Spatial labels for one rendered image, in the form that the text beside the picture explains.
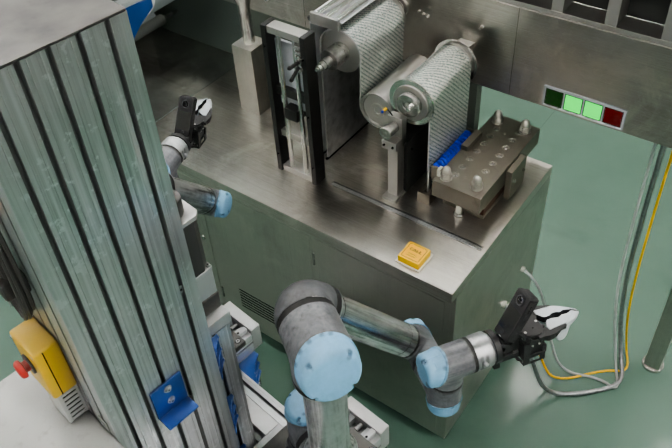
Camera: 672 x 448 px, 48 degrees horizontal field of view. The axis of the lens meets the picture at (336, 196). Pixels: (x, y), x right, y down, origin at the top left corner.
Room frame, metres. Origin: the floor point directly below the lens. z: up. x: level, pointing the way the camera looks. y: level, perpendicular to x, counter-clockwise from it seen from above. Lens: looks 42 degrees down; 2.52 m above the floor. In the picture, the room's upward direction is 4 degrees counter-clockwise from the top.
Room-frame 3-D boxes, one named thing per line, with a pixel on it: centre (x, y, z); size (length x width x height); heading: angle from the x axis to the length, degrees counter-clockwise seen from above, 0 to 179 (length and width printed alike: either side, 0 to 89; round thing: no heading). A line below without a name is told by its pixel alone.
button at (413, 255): (1.50, -0.21, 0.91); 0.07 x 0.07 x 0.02; 52
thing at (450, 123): (1.84, -0.36, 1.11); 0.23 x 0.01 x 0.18; 142
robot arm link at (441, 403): (0.93, -0.20, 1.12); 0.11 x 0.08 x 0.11; 18
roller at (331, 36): (2.04, -0.12, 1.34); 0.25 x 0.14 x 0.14; 142
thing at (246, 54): (2.31, 0.26, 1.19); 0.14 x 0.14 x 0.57
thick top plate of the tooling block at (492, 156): (1.80, -0.48, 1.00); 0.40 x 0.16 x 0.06; 142
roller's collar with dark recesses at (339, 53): (1.92, -0.02, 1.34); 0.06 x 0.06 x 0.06; 52
